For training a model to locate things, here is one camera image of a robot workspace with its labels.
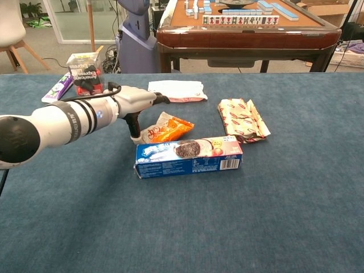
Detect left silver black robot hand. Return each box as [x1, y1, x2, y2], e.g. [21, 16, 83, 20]
[112, 85, 171, 144]

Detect orange white snack bag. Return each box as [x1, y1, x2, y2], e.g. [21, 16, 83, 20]
[140, 111, 196, 144]

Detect blue cookie box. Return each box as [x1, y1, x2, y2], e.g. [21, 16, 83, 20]
[134, 135, 244, 180]

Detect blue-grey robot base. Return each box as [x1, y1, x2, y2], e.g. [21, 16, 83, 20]
[117, 0, 160, 74]

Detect white and pink snack packet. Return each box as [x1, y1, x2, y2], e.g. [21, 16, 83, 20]
[147, 80, 209, 103]

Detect cream red-print snack wrapper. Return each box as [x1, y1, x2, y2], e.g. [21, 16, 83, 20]
[217, 98, 271, 144]

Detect clear box black red contents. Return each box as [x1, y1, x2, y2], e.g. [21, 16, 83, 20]
[66, 52, 105, 97]

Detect purple white small box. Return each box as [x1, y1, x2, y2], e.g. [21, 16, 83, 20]
[41, 72, 74, 104]

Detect wooden pole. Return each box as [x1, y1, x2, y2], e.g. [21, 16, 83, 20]
[86, 0, 96, 52]

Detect scattered blue mahjong tile cluster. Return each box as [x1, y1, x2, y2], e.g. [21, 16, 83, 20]
[184, 0, 213, 20]

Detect brown mahjong table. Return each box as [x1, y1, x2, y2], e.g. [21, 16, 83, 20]
[156, 0, 342, 73]

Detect face-up mahjong tile row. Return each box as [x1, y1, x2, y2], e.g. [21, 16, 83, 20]
[202, 14, 280, 26]

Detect green potted plant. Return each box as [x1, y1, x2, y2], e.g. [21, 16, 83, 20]
[19, 2, 43, 18]

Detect blue backed mahjong tile row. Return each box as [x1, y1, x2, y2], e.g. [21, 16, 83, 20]
[222, 9, 264, 16]

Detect white chair wooden legs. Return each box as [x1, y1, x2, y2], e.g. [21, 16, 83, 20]
[0, 0, 52, 75]

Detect blue backed mahjong tile stack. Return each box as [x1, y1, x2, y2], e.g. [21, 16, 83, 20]
[257, 0, 274, 12]

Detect long blue mahjong tile row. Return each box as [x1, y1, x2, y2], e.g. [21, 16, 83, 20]
[271, 2, 300, 21]

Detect white plastic basket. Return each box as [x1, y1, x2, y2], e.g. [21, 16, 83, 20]
[329, 47, 364, 69]

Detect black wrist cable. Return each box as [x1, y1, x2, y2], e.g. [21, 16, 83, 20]
[58, 81, 122, 102]

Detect black floor cable bundle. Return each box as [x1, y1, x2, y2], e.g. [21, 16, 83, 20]
[101, 45, 122, 74]

